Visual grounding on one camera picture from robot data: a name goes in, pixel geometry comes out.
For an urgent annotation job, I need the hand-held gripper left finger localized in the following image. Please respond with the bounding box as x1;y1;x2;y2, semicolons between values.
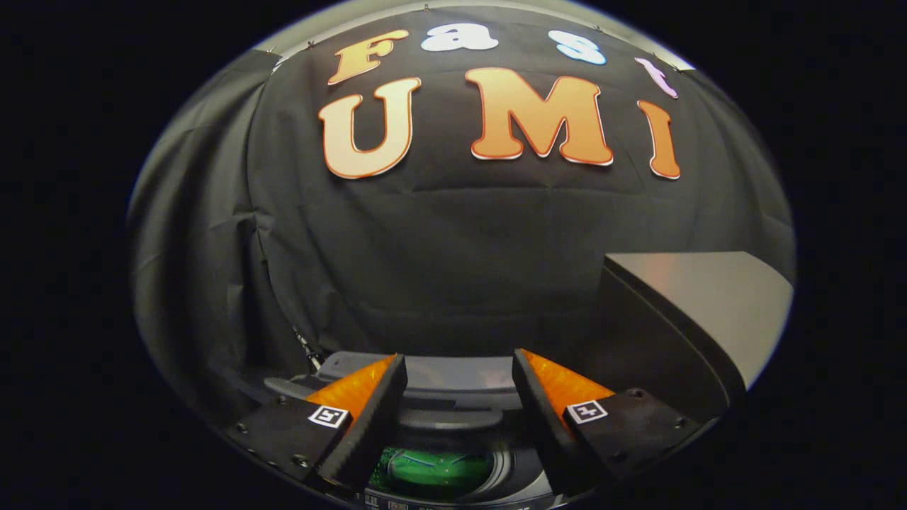
224;354;409;497

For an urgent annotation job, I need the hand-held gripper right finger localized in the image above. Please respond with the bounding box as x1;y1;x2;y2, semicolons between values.
512;348;713;499

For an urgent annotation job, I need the green polo shirt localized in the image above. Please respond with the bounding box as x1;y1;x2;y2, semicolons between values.
386;448;497;491

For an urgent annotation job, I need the grey washing machine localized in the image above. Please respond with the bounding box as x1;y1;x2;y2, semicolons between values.
264;351;568;510

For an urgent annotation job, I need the black backdrop cloth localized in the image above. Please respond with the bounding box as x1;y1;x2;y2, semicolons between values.
128;4;798;426

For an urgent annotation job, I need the grey cabinet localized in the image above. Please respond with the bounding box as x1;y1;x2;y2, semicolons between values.
597;251;796;426

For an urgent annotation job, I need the black and white cable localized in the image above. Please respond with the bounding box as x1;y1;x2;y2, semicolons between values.
292;327;321;373

